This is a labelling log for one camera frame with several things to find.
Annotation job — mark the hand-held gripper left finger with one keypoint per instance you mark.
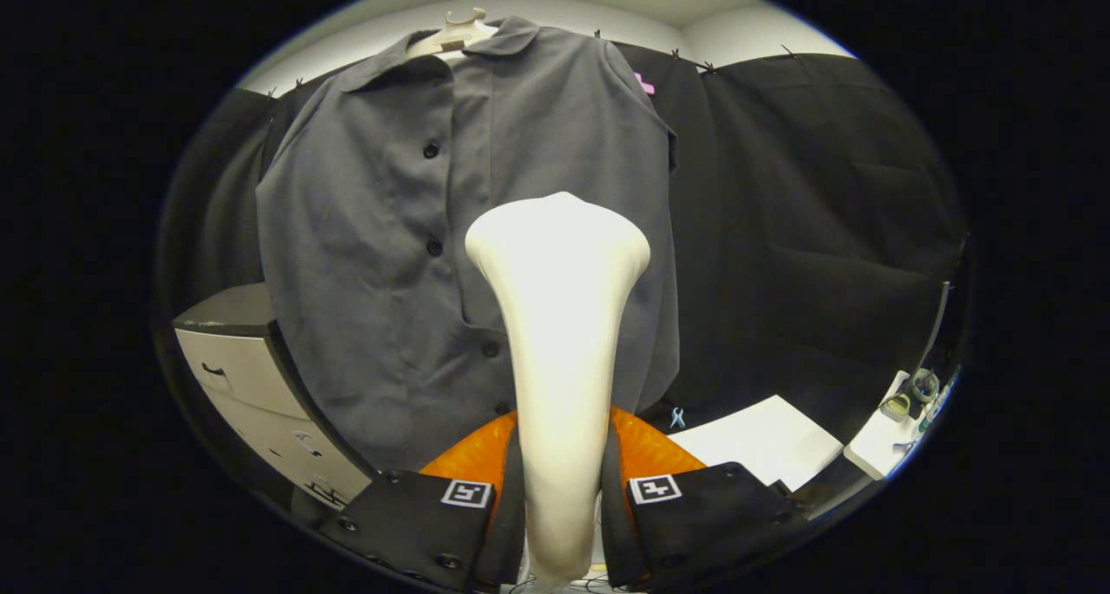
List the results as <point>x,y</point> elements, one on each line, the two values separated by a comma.
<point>408,516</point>

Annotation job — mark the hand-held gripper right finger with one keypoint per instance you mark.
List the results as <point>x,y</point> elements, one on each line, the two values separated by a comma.
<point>720,516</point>

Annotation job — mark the white garment steamer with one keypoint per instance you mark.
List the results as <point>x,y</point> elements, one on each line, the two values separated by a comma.
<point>559,316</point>

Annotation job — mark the dark grey button shirt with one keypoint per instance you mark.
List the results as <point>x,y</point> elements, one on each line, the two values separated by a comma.
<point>364,256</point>

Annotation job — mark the white flat table board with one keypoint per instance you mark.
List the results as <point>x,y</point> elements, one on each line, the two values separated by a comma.
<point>754,442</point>

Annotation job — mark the blue spring clip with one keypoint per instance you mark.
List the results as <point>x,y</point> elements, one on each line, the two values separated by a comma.
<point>677,419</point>

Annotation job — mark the white side shelf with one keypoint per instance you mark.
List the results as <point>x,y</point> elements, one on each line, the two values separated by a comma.
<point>876,447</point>

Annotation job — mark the grey drawer cabinet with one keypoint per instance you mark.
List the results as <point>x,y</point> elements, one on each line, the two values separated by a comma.
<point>243,368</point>

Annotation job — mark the grey tape roll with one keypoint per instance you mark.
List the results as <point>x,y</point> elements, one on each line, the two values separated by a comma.
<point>924,386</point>

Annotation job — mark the thin grey pole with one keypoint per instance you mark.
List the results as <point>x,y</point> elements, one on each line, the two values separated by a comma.
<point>936,325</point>

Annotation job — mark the black backdrop cloth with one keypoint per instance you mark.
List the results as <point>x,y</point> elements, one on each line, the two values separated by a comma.
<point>806,230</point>

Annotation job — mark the row of backdrop clips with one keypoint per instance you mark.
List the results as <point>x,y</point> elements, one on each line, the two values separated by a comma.
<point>673,54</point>

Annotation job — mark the white mannequin torso stand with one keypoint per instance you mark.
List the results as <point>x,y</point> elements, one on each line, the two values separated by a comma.
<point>455,35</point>

